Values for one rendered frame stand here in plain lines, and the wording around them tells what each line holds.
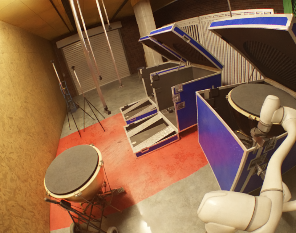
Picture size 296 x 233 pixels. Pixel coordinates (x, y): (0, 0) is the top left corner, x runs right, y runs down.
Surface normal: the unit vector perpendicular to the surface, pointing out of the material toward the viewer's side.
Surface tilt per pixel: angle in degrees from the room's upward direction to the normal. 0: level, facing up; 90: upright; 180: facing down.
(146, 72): 90
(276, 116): 84
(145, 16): 90
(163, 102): 90
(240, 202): 2
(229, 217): 43
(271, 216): 12
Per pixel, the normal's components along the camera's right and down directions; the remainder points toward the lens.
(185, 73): 0.33, 0.41
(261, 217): -0.33, -0.55
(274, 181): -0.39, -0.86
